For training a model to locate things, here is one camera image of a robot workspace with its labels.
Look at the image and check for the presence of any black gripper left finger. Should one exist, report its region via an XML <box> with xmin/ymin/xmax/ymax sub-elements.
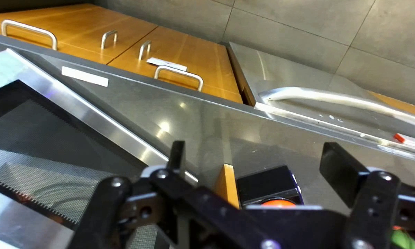
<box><xmin>68</xmin><ymin>140</ymin><xmax>283</xmax><ymax>249</ymax></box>

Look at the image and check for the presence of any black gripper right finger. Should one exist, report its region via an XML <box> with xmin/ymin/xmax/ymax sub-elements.
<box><xmin>318</xmin><ymin>141</ymin><xmax>415</xmax><ymax>249</ymax></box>

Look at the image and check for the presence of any white microwave with open door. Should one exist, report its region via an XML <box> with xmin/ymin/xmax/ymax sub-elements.
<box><xmin>0</xmin><ymin>47</ymin><xmax>200</xmax><ymax>249</ymax></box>

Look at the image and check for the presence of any small green object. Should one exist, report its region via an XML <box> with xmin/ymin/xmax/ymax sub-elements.
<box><xmin>390</xmin><ymin>228</ymin><xmax>415</xmax><ymax>249</ymax></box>

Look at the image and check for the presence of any small red tag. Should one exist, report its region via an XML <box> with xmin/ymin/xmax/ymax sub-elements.
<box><xmin>392</xmin><ymin>131</ymin><xmax>408</xmax><ymax>145</ymax></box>

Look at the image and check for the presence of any white strip label on countertop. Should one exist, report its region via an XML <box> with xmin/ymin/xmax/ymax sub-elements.
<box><xmin>61</xmin><ymin>65</ymin><xmax>110</xmax><ymax>88</ymax></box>

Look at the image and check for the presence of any stainless steel dishwasher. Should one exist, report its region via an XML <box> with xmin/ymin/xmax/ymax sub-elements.
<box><xmin>226</xmin><ymin>40</ymin><xmax>415</xmax><ymax>160</ymax></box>

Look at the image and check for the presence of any white label on cabinet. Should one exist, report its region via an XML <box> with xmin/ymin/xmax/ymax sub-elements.
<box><xmin>146</xmin><ymin>57</ymin><xmax>188</xmax><ymax>72</ymax></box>

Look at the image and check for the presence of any wooden base cabinet with label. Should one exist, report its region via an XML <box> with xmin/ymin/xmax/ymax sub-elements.
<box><xmin>0</xmin><ymin>3</ymin><xmax>245</xmax><ymax>105</ymax></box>

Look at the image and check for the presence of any steel dishwasher handle bar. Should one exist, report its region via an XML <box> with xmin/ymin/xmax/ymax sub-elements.
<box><xmin>255</xmin><ymin>86</ymin><xmax>415</xmax><ymax>135</ymax></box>

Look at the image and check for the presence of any long steel drawer handle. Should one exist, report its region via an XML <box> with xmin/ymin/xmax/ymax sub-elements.
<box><xmin>0</xmin><ymin>19</ymin><xmax>60</xmax><ymax>51</ymax></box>
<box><xmin>154</xmin><ymin>65</ymin><xmax>205</xmax><ymax>92</ymax></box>

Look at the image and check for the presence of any steel cabinet door handle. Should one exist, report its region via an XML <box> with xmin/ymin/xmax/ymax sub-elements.
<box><xmin>100</xmin><ymin>30</ymin><xmax>119</xmax><ymax>51</ymax></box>
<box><xmin>137</xmin><ymin>40</ymin><xmax>152</xmax><ymax>62</ymax></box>

